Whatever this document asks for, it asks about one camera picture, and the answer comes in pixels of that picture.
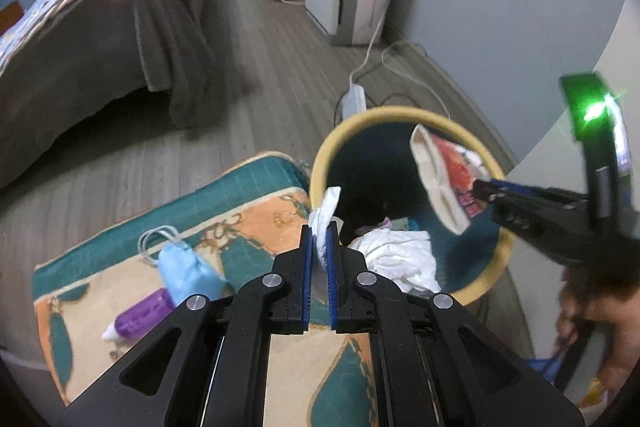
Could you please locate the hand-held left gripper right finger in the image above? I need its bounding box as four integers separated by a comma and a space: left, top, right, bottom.
326, 222, 586, 427

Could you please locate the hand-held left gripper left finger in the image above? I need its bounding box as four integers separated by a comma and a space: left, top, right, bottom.
57, 224, 315, 427

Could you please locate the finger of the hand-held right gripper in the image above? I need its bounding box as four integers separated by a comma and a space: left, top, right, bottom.
472, 178, 556, 202
491, 199, 547, 235

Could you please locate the white tissue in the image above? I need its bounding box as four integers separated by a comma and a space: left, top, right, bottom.
306, 186, 346, 268

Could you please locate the white and red packet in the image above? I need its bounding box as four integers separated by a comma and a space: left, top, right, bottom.
410, 124, 493, 235

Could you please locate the teal bin with yellow rim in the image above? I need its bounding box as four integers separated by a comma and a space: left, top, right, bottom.
309, 105, 516, 308

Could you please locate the person's right hand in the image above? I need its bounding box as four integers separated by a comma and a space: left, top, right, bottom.
555, 279, 640, 403

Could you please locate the white crumpled paper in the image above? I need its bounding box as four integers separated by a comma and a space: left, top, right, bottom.
347, 229, 443, 295

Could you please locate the patterned teal and orange rug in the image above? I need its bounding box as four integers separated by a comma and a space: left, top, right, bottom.
32, 151, 451, 427

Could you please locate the blue face mask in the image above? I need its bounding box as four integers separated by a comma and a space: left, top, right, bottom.
138, 227, 236, 305

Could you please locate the purple bottle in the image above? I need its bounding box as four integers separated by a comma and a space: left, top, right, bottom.
102, 288, 177, 344

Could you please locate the white power strip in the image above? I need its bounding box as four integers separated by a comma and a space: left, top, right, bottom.
341, 84, 367, 120

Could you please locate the bed with brown cover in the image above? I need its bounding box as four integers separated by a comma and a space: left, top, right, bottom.
0, 0, 213, 190

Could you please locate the wooden headboard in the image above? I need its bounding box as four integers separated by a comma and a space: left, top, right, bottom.
0, 1, 25, 32

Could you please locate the black cable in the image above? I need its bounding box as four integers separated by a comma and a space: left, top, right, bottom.
369, 93, 451, 118

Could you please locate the white power cable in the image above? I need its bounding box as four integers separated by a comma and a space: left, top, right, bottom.
348, 0, 452, 124

